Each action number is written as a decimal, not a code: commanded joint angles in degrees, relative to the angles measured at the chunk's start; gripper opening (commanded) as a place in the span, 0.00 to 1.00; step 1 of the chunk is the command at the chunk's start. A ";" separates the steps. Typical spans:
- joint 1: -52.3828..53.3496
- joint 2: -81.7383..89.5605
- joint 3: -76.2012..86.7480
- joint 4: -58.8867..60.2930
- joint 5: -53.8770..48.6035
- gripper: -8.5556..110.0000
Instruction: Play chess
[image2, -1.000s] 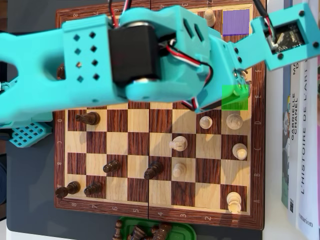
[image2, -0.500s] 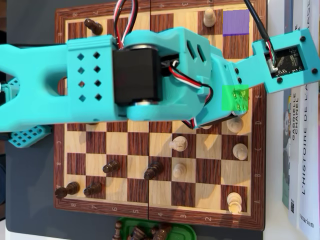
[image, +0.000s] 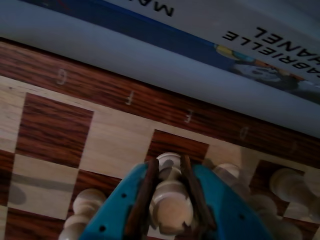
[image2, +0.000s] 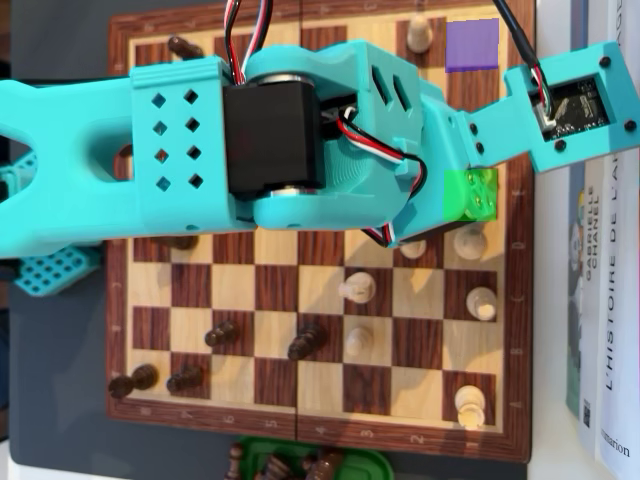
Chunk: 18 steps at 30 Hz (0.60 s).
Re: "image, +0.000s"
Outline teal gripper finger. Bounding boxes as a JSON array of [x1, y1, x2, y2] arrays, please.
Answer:
[[79, 158, 161, 240], [180, 154, 275, 240]]

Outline light wooden rook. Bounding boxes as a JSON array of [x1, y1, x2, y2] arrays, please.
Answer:
[[148, 151, 195, 237]]

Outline light wooden pawn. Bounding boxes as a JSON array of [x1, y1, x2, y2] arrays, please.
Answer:
[[249, 194, 281, 226], [58, 188, 108, 240]]

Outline light wooden bishop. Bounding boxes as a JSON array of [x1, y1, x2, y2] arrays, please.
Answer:
[[269, 167, 318, 203]]

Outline folding wooden chessboard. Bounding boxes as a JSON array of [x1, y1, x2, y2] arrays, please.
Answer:
[[0, 37, 320, 240]]

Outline blue illustrated book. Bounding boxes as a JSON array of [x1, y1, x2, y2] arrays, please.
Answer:
[[18, 0, 320, 107]]

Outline white Gabrielle Chanel book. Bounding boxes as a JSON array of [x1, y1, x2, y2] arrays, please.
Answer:
[[117, 0, 320, 88]]

